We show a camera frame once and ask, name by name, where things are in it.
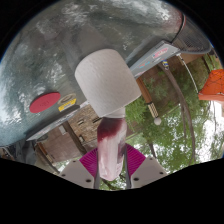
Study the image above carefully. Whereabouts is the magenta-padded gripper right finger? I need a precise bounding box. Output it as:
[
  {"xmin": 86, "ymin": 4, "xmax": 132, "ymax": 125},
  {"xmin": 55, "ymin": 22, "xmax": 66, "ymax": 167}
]
[{"xmin": 123, "ymin": 143, "xmax": 169, "ymax": 189}]

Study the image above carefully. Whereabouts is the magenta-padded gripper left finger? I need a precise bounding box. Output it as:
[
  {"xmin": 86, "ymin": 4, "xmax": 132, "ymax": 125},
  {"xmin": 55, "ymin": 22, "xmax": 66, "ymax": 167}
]
[{"xmin": 58, "ymin": 147, "xmax": 101, "ymax": 190}]

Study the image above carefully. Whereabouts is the pink drink bottle white cap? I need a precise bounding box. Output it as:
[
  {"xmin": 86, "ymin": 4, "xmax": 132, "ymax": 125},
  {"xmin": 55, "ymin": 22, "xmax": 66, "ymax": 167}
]
[{"xmin": 96, "ymin": 111, "xmax": 128, "ymax": 182}]

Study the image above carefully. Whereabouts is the yellow sticker card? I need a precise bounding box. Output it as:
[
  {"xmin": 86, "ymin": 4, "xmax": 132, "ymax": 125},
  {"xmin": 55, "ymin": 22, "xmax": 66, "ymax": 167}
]
[{"xmin": 57, "ymin": 98, "xmax": 78, "ymax": 113}]

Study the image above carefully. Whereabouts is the round dark sticker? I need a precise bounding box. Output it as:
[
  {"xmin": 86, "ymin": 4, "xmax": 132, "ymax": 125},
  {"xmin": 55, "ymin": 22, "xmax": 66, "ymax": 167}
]
[{"xmin": 58, "ymin": 93, "xmax": 77, "ymax": 105}]

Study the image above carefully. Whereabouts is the white ceramic cup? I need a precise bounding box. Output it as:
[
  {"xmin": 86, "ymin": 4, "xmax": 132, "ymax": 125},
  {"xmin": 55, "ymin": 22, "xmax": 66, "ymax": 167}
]
[{"xmin": 74, "ymin": 48, "xmax": 143, "ymax": 118}]

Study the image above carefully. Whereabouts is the orange patio umbrella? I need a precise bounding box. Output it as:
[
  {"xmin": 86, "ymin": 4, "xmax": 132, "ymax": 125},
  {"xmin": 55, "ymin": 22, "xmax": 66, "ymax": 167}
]
[{"xmin": 198, "ymin": 68, "xmax": 224, "ymax": 103}]

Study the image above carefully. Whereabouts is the grey wicker chair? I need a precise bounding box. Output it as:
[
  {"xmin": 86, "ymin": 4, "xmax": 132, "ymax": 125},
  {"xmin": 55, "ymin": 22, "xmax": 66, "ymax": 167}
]
[{"xmin": 171, "ymin": 13, "xmax": 213, "ymax": 56}]

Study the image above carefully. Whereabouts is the lamp post with white globe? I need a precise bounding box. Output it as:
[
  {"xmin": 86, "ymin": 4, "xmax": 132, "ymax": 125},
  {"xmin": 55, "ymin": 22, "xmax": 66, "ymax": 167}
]
[{"xmin": 135, "ymin": 77, "xmax": 163, "ymax": 126}]

